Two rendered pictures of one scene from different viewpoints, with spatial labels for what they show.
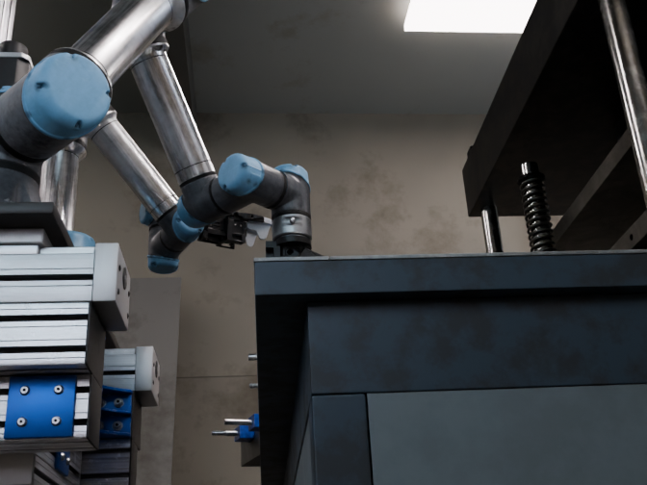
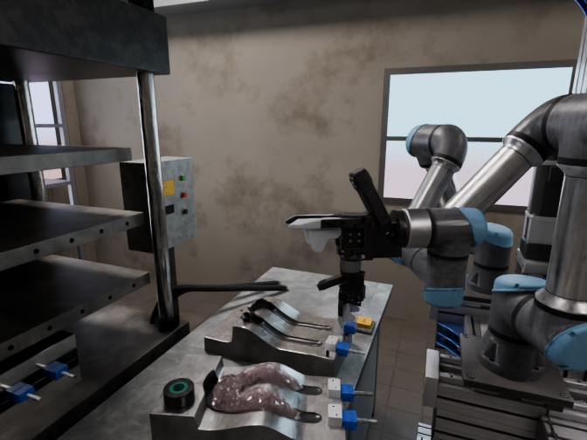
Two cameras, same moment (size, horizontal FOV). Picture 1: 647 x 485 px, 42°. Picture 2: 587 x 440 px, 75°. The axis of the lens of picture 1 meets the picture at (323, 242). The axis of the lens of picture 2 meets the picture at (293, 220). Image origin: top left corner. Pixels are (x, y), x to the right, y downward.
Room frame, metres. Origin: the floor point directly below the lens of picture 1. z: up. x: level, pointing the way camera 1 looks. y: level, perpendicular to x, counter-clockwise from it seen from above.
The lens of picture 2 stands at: (2.63, 0.45, 1.63)
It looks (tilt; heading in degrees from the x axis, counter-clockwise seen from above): 14 degrees down; 207
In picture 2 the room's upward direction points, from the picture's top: straight up
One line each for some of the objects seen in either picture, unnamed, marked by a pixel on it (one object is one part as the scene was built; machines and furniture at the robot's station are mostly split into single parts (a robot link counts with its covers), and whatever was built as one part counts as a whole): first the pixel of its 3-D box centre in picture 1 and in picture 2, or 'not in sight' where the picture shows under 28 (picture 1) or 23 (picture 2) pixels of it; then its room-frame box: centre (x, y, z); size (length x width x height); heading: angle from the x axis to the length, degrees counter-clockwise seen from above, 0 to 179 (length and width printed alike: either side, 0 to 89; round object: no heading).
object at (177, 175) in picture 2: not in sight; (169, 305); (1.35, -0.90, 0.74); 0.30 x 0.22 x 1.47; 5
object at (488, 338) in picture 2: not in sight; (511, 345); (1.62, 0.55, 1.09); 0.15 x 0.15 x 0.10
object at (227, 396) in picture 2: not in sight; (257, 387); (1.84, -0.07, 0.90); 0.26 x 0.18 x 0.08; 112
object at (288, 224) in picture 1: (292, 232); (350, 264); (1.43, 0.06, 1.15); 0.08 x 0.08 x 0.05
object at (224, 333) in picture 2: not in sight; (279, 331); (1.50, -0.19, 0.87); 0.50 x 0.26 x 0.14; 95
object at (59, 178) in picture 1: (57, 201); (579, 236); (1.74, 0.62, 1.41); 0.15 x 0.12 x 0.55; 32
